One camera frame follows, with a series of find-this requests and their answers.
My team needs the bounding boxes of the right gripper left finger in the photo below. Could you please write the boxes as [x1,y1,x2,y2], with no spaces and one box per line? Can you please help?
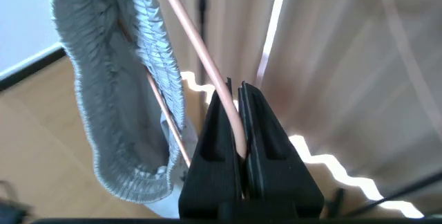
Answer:
[178,77,243,218]

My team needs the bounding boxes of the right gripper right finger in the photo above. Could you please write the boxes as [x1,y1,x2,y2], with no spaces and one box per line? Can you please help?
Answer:
[238,81,325,218]

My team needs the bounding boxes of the pink clothes hanger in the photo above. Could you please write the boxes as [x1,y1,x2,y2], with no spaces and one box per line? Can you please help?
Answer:
[117,0,248,168]

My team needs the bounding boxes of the pale grey shorts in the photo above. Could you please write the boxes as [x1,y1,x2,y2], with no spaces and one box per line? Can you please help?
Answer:
[51,0,200,220]

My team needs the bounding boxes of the black clothes rack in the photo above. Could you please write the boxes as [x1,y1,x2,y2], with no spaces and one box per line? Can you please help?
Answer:
[198,0,442,218]

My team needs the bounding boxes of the beige curtain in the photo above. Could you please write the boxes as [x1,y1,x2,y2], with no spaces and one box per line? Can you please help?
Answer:
[151,0,442,211]

